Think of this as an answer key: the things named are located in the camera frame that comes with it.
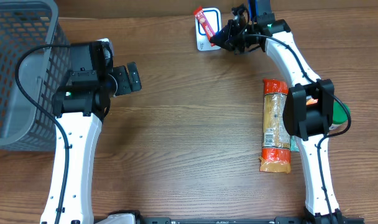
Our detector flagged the spaghetti pack orange ends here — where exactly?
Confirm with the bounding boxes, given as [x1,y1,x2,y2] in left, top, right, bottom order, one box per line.
[260,79,291,174]

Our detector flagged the red chocolate bar wrapper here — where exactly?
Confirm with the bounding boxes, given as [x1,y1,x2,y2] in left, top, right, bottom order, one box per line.
[193,6,217,47]

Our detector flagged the orange tissue pack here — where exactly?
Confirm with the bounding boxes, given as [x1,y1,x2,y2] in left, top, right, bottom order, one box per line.
[306,97,318,105]

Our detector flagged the teal tissue pack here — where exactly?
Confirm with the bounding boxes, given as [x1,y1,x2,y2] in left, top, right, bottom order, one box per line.
[290,136,300,152]

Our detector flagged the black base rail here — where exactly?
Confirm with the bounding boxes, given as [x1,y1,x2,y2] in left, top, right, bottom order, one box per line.
[139,216,366,224]

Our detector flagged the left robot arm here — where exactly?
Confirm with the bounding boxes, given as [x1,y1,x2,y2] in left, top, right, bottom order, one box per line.
[40,112,103,224]

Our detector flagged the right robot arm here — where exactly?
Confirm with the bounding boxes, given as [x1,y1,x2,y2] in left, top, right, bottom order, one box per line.
[210,20,345,223]

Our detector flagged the white barcode scanner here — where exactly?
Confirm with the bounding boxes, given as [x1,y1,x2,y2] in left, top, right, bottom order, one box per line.
[194,7,223,52]

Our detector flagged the grey plastic mesh basket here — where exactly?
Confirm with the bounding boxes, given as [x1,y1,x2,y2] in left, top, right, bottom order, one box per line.
[0,0,71,151]

